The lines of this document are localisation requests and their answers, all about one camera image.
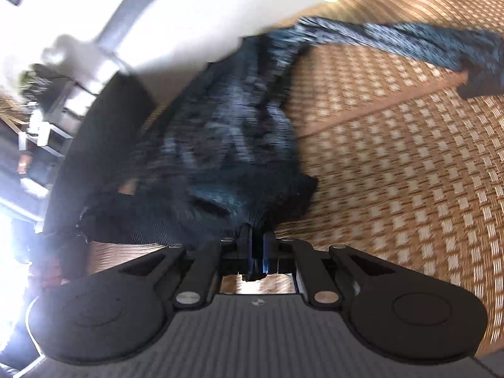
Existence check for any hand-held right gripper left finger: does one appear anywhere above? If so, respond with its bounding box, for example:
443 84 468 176
117 224 254 309

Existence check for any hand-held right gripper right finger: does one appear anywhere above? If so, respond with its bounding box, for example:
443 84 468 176
262 232 398 308

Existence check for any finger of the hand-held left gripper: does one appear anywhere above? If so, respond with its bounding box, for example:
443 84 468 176
458 60 504 101

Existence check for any leopard print knit sweater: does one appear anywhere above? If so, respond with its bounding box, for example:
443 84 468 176
77 16 501 247

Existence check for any brown woven rattan mat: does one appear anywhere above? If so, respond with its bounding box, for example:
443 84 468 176
89 0 504 363

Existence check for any grey and white leather sofa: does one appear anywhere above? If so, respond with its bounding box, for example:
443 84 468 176
0 0 339 253

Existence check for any black metal shelf rack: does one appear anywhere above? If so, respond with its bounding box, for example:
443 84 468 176
18 61 99 158

